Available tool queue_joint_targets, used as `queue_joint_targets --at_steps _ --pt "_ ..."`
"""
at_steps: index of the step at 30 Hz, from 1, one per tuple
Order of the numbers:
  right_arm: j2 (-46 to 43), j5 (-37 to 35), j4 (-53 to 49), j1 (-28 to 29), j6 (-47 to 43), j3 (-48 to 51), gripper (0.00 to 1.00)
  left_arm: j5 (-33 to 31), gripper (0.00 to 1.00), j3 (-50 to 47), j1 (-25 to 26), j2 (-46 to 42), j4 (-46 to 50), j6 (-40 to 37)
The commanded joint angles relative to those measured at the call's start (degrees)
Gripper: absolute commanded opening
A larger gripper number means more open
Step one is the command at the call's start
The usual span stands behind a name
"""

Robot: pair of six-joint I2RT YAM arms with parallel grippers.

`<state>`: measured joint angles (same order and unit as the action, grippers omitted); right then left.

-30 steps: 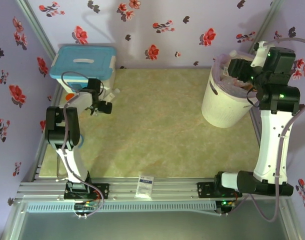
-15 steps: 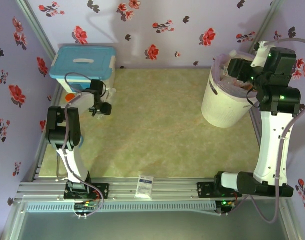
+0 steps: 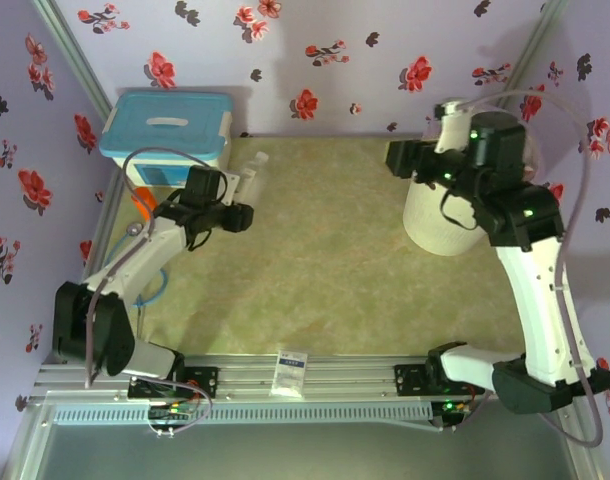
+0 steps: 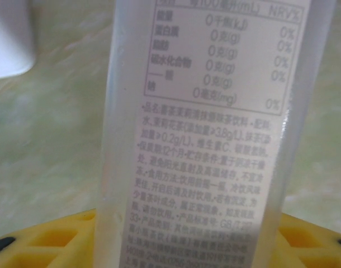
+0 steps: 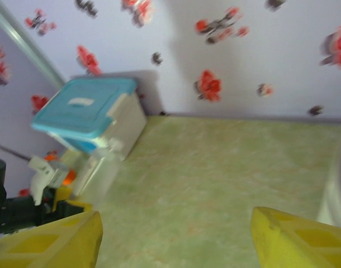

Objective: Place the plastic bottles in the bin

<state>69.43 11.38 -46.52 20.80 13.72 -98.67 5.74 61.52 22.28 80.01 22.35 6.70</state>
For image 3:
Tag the clear plastic bottle white cap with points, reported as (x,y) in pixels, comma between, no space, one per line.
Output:
(252,177)

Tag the white ribbed plastic bin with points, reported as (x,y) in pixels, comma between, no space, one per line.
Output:
(435,225)

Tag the orange plastic bottle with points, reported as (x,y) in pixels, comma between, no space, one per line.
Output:
(144,197)

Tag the storage box with blue lid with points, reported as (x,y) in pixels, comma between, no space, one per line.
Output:
(165,120)

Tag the right circuit board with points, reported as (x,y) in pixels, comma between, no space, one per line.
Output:
(455,406)

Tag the circuit board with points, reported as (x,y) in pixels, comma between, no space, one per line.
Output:
(455,406)
(170,412)

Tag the white packet with blue label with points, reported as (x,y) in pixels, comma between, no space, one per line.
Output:
(290,370)

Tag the left circuit board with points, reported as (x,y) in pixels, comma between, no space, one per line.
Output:
(170,412)

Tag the aluminium side rail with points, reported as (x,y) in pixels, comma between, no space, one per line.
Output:
(105,220)

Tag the aluminium corner post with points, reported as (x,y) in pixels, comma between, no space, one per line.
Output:
(532,45)
(75,55)

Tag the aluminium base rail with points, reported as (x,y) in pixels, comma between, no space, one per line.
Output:
(345,375)

